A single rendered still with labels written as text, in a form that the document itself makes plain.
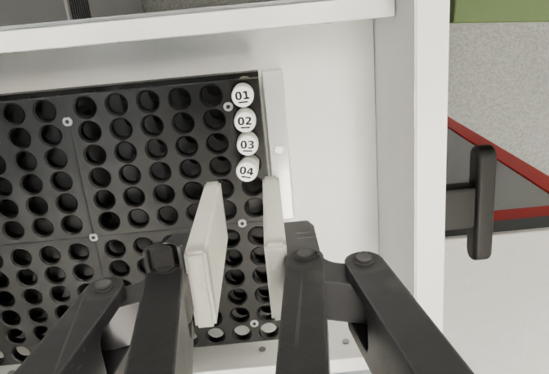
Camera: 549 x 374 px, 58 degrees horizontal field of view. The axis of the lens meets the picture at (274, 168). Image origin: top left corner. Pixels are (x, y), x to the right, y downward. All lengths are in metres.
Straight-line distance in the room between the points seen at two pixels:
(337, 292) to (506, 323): 0.43
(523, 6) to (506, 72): 0.91
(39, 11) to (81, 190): 0.35
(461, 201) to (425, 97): 0.08
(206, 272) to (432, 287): 0.18
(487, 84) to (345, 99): 0.98
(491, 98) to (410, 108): 1.05
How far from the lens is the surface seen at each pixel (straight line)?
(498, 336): 0.58
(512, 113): 1.36
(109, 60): 0.36
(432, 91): 0.27
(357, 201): 0.38
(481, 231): 0.33
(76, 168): 0.32
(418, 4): 0.27
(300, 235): 0.19
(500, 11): 0.42
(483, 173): 0.31
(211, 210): 0.20
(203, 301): 0.18
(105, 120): 0.30
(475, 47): 1.29
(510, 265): 0.54
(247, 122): 0.28
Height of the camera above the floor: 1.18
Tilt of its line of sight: 72 degrees down
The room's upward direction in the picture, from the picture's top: 174 degrees clockwise
